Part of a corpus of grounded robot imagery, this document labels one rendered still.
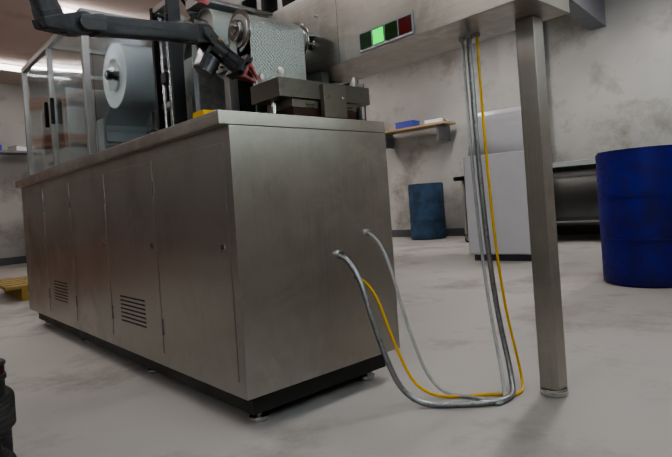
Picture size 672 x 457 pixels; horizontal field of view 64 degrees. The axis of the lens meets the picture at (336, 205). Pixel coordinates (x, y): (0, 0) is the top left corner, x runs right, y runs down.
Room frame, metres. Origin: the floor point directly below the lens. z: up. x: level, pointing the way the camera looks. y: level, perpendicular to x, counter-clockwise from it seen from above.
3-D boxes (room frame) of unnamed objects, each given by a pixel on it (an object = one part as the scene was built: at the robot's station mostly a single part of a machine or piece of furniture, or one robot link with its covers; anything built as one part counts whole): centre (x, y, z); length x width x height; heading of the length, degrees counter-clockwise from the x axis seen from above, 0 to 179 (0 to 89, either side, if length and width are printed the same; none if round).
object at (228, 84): (1.87, 0.35, 1.05); 0.06 x 0.05 x 0.31; 132
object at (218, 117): (2.60, 0.89, 0.88); 2.52 x 0.66 x 0.04; 42
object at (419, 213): (8.10, -1.37, 0.42); 0.54 x 0.54 x 0.85
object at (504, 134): (5.10, -1.67, 0.71); 0.72 x 0.67 x 1.41; 140
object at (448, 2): (2.65, 0.40, 1.29); 3.10 x 0.28 x 0.30; 42
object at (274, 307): (2.61, 0.88, 0.43); 2.52 x 0.64 x 0.86; 42
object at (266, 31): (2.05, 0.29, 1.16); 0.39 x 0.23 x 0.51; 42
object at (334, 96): (1.79, -0.02, 0.96); 0.10 x 0.03 x 0.11; 132
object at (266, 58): (1.91, 0.17, 1.10); 0.23 x 0.01 x 0.18; 132
